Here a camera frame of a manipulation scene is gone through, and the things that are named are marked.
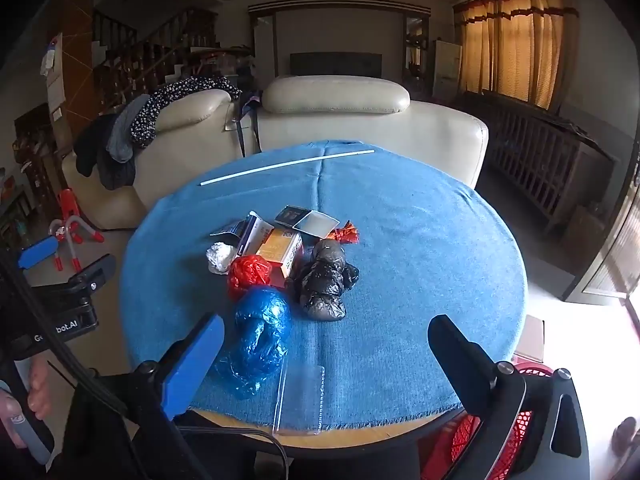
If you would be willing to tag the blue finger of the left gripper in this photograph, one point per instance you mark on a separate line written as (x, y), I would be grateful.
(38, 252)

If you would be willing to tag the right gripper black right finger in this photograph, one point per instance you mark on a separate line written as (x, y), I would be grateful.
(468, 368)

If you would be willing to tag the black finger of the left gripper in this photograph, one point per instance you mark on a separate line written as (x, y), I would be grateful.
(95, 275)

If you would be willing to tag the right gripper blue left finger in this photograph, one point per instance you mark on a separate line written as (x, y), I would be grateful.
(186, 363)

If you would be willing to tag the blue plastic bag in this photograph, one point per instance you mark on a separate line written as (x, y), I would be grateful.
(262, 328)

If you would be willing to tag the red plastic bag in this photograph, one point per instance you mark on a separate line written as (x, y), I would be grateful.
(245, 272)

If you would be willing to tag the white tissue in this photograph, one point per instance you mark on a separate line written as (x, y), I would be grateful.
(219, 257)

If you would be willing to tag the white blue medicine box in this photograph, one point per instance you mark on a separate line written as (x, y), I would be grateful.
(246, 235)

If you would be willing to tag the orange medicine box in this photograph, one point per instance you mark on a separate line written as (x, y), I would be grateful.
(281, 249)

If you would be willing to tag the black plastic bag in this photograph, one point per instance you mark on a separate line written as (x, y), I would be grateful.
(321, 282)

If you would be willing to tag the orange red candy wrapper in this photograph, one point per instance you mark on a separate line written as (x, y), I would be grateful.
(347, 234)

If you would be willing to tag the dark blue toothpaste box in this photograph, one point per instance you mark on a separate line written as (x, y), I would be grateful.
(307, 221)

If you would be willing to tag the person's left hand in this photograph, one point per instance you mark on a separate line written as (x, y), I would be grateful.
(25, 402)

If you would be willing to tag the red white toy tricycle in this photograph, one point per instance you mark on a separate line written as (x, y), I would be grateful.
(67, 228)

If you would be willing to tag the cardboard box on floor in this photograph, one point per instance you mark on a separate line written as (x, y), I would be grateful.
(531, 345)

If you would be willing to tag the dark clothes on sofa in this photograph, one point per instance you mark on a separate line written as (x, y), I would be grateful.
(112, 141)

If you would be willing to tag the dark shoe on floor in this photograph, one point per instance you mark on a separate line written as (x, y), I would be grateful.
(623, 436)

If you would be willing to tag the dark wooden door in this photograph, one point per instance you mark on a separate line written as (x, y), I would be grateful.
(613, 272)

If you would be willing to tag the cream leather sofa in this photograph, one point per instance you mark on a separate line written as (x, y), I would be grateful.
(203, 131)

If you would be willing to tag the blue round tablecloth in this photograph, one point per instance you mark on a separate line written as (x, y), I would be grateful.
(428, 245)

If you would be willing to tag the wooden staircase railing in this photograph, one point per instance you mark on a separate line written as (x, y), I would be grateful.
(134, 65)

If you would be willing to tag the wooden baby crib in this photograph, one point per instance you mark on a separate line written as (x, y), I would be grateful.
(548, 158)

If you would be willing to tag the white refrigerator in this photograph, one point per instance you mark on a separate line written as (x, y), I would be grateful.
(447, 62)

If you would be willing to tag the orange window curtain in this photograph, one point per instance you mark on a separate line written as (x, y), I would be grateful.
(523, 49)

